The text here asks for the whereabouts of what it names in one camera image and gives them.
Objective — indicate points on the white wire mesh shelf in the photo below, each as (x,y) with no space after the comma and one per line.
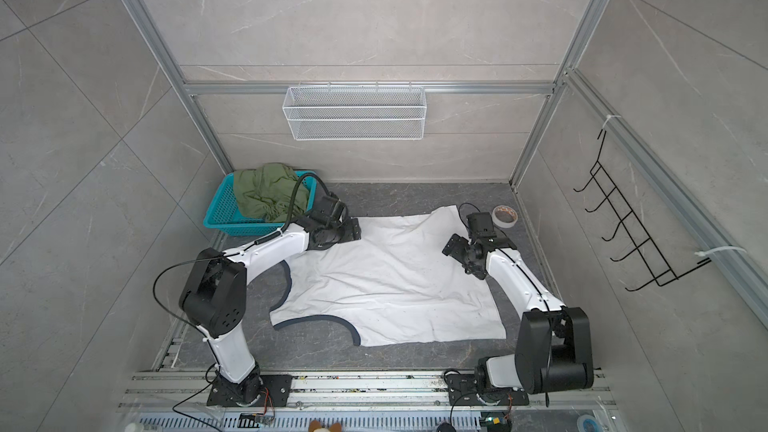
(355,113)

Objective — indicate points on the roll of white tape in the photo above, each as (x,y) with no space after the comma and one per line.
(504,217)

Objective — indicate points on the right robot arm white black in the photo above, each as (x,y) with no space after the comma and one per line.
(553,350)

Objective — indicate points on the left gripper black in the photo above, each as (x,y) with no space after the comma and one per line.
(353,229)

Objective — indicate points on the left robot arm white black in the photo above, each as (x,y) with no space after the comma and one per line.
(215,294)

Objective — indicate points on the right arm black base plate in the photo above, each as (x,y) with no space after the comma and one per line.
(464,390)

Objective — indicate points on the white tank top navy trim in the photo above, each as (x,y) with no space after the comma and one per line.
(394,285)

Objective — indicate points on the black wire hook rack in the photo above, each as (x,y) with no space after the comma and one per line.
(628,221)

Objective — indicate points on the aluminium front rail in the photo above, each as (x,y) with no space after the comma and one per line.
(340,391)

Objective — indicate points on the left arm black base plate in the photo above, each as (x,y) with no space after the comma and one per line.
(255,391)

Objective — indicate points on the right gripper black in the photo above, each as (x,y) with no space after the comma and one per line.
(456,246)

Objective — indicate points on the green tank top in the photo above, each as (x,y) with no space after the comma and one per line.
(265,192)

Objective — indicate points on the teal plastic basket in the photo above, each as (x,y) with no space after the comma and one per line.
(223,213)

